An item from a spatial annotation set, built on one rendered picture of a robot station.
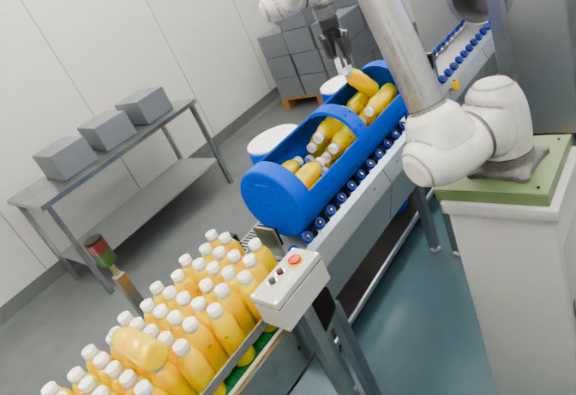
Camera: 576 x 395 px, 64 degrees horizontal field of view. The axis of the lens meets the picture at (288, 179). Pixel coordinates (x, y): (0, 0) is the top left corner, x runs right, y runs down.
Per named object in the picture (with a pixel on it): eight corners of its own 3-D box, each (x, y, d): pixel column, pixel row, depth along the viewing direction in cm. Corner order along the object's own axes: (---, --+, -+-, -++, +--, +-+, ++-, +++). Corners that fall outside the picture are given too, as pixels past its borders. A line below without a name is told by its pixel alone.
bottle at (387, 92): (390, 80, 201) (369, 100, 190) (400, 92, 201) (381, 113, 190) (380, 87, 206) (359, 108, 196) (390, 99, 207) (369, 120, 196)
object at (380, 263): (449, 189, 315) (444, 170, 308) (339, 371, 225) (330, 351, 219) (381, 186, 349) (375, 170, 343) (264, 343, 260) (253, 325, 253)
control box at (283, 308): (331, 278, 132) (319, 251, 127) (291, 332, 120) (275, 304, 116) (304, 272, 139) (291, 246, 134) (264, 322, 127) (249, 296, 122)
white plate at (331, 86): (351, 68, 275) (352, 69, 275) (312, 88, 270) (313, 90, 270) (376, 73, 250) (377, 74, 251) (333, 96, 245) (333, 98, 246)
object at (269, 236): (290, 253, 162) (276, 225, 156) (285, 258, 160) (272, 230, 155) (270, 248, 168) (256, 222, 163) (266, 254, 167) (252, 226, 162)
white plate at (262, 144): (238, 157, 224) (239, 159, 225) (288, 147, 211) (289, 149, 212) (259, 129, 246) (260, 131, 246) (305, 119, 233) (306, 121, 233)
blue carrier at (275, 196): (422, 116, 208) (407, 56, 195) (315, 243, 158) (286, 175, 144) (368, 116, 227) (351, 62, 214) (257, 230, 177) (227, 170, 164)
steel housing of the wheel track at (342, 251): (513, 66, 291) (504, 13, 276) (333, 329, 166) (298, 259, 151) (468, 71, 311) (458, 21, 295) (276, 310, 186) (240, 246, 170)
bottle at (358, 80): (363, 94, 205) (338, 79, 192) (369, 80, 204) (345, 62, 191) (375, 98, 200) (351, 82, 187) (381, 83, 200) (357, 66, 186)
